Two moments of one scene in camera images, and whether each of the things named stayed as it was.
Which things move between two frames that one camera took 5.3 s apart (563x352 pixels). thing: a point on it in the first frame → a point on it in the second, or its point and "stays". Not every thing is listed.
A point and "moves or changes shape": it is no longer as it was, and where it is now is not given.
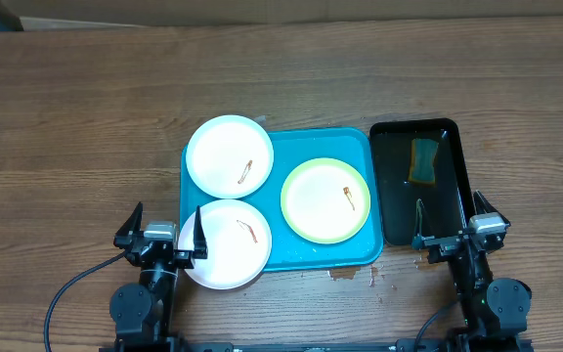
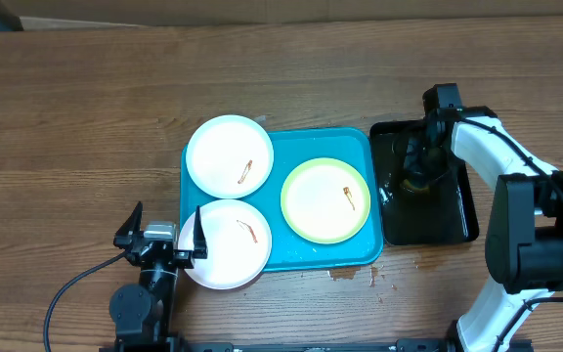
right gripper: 457,243 → 419,159
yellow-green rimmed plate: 325,200 stays
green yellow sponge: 422,162 moves or changes shape
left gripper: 186,259 stays
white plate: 238,241 stays
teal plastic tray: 290,251 stays
